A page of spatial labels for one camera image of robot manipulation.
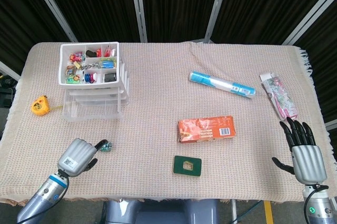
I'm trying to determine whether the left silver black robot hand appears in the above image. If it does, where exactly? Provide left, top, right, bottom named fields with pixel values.
left=57, top=138, right=109, bottom=178

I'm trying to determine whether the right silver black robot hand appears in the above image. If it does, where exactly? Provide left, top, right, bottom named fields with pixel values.
left=271, top=116, right=328, bottom=184

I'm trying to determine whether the small green circuit board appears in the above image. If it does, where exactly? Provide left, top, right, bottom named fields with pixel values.
left=100, top=141, right=113, bottom=153

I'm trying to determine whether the clear plastic drawer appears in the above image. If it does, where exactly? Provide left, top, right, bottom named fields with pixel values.
left=62, top=93, right=125, bottom=123

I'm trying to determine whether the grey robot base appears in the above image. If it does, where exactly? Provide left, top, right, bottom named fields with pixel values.
left=101, top=199, right=221, bottom=224

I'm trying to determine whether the orange cardboard box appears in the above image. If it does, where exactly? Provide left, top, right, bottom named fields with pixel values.
left=177, top=115, right=237, bottom=144

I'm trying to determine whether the yellow tape measure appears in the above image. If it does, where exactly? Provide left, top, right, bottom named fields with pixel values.
left=31, top=95, right=64, bottom=116

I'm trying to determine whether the pink floral package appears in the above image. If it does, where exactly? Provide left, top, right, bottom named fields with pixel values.
left=259, top=73, right=299, bottom=121

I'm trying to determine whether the metal table leg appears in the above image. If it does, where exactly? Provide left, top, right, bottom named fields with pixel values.
left=230, top=199, right=237, bottom=224

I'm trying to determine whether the beige woven tablecloth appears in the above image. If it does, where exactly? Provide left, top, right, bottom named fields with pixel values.
left=0, top=41, right=337, bottom=205

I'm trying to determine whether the blue clips green package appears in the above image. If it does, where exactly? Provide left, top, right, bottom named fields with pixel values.
left=100, top=57, right=117, bottom=69

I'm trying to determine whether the black equipment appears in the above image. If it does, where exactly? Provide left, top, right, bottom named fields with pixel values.
left=0, top=75, right=17, bottom=109

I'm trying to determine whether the green rectangular card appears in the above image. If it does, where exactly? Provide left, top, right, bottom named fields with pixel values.
left=172, top=155, right=203, bottom=178

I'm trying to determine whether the black curtain panel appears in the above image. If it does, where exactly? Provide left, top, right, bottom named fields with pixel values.
left=0, top=0, right=77, bottom=77
left=294, top=0, right=337, bottom=127
left=210, top=0, right=337, bottom=45
left=36, top=0, right=142, bottom=43
left=139, top=0, right=224, bottom=43

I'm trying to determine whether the blue white plastic wrap roll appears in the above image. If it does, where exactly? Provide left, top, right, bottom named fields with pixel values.
left=188, top=70, right=256, bottom=100

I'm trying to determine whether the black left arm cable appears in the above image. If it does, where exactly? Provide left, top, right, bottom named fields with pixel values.
left=56, top=169, right=70, bottom=191

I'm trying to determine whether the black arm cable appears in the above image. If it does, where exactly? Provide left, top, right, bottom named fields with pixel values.
left=56, top=169, right=70, bottom=191
left=304, top=184, right=329, bottom=224

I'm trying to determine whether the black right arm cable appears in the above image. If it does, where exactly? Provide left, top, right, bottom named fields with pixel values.
left=304, top=184, right=329, bottom=224

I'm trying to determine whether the white drawer organizer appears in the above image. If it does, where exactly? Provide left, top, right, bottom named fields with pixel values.
left=58, top=41, right=131, bottom=106

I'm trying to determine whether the metal keychain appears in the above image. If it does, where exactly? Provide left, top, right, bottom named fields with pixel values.
left=80, top=62, right=102, bottom=71

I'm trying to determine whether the white frame post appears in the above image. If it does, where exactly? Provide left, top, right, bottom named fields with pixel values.
left=128, top=0, right=148, bottom=43
left=204, top=0, right=232, bottom=43
left=280, top=0, right=337, bottom=46
left=26, top=0, right=78, bottom=43
left=0, top=60, right=22, bottom=82

